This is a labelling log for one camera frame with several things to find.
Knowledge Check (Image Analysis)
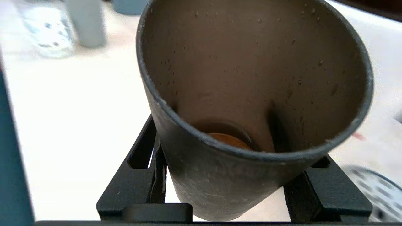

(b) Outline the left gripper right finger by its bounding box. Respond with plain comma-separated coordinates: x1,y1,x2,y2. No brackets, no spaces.
283,154,373,223

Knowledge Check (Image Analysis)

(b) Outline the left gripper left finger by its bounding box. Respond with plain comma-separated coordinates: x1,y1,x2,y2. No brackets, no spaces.
96,115,193,221

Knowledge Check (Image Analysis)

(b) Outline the black plastic cup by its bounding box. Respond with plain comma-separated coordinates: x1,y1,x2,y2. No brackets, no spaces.
136,0,374,222

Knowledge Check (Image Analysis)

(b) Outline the grey-green cup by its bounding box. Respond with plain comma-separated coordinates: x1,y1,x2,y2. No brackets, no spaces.
64,0,107,48

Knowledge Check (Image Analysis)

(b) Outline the large blue-grey perforated drip tray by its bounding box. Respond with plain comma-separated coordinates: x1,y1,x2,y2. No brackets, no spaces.
342,166,402,223

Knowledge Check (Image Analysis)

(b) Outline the clear plastic bottle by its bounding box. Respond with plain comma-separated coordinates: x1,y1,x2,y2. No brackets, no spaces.
16,0,77,59

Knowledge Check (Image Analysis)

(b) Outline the blue-grey small box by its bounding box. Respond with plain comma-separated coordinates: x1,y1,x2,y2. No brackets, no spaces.
111,0,149,15

